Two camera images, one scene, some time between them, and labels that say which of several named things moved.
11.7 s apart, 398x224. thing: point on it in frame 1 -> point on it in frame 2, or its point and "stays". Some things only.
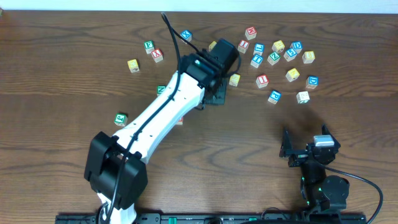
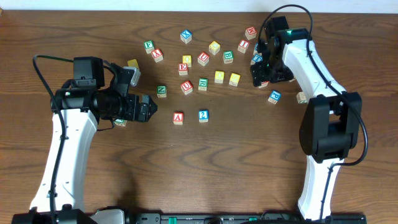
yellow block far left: (133, 66) stays
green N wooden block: (160, 88) stays
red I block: (262, 81) stays
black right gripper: (302, 154) -> (261, 74)
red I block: (243, 46) stays
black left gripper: (216, 94) -> (137, 108)
